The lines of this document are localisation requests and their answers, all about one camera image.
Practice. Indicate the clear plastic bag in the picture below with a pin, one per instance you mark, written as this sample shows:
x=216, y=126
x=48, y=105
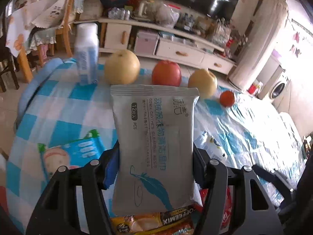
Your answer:
x=167, y=17

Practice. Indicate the dark wooden chair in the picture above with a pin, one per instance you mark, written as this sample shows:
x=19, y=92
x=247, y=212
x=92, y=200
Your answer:
x=7, y=76

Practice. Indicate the blue checkered tablecloth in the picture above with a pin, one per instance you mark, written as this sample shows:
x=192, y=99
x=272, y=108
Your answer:
x=61, y=107

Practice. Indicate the clear bag of snacks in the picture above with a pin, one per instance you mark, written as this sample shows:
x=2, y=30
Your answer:
x=220, y=34

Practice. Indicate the orange tangerine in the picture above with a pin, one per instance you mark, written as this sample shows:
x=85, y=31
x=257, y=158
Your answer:
x=227, y=98

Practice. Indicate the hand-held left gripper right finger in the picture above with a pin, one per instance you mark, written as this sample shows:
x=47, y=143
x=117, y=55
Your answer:
x=204, y=158

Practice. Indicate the cream TV cabinet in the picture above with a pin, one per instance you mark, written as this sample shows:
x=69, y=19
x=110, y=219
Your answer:
x=181, y=51

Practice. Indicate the pack of small bottles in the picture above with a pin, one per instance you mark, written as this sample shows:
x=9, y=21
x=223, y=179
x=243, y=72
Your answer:
x=119, y=13

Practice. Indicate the grey wipes packet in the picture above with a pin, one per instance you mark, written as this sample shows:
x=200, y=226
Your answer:
x=154, y=139

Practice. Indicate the red bag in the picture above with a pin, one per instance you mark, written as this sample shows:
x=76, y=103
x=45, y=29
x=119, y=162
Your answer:
x=254, y=87

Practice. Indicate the white and blue packet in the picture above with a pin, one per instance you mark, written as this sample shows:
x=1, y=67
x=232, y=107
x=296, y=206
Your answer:
x=212, y=144

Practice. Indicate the yellow pear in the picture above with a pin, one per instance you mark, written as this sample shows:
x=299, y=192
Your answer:
x=203, y=82
x=122, y=66

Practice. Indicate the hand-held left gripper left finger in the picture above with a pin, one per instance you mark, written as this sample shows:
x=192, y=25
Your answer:
x=111, y=170

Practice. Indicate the white blue tissue pack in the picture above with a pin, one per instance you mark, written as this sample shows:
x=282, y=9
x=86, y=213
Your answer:
x=85, y=61

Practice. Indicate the yellow snack packet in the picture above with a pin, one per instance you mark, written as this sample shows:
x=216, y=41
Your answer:
x=137, y=225

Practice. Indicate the red snack packet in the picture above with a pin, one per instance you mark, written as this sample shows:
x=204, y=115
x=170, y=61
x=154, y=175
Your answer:
x=228, y=210

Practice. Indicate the light wooden chair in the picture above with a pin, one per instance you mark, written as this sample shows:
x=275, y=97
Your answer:
x=64, y=33

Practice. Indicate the white electric kettle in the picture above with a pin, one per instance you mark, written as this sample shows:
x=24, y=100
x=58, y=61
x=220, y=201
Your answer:
x=146, y=9

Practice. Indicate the blue wet wipes packet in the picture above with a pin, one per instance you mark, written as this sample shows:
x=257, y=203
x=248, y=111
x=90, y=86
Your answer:
x=73, y=151

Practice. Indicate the standing air conditioner lace cover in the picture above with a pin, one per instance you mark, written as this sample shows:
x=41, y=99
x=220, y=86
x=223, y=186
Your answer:
x=264, y=41

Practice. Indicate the pink storage box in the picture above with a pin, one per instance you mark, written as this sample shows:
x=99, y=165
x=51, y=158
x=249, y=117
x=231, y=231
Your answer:
x=145, y=42

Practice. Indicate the white washing machine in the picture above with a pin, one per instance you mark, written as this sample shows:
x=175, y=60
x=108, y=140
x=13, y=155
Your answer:
x=278, y=88

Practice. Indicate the printed dining tablecloth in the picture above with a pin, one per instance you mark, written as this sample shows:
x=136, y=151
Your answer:
x=17, y=36

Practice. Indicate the red apple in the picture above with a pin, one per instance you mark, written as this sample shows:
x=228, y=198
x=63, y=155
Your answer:
x=166, y=73

